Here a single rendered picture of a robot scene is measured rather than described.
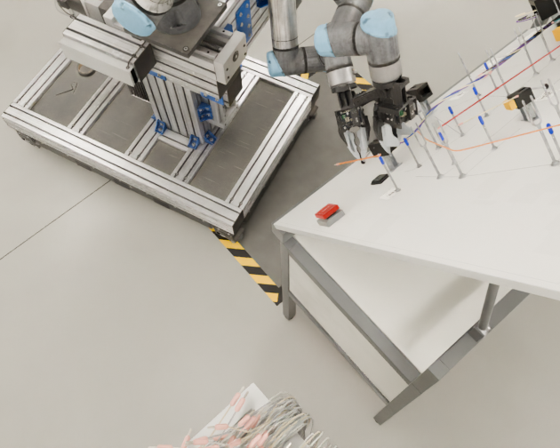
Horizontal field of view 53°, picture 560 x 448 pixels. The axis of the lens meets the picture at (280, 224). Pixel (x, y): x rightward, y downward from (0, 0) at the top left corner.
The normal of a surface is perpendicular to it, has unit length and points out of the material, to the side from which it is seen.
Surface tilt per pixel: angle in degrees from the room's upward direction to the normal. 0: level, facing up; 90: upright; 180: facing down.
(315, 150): 0
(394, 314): 0
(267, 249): 0
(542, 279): 52
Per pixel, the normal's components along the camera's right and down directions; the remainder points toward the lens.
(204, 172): -0.01, -0.43
